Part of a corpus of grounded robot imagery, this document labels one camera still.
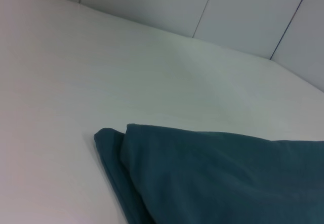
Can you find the teal blue t-shirt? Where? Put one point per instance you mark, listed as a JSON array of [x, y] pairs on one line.
[[215, 178]]

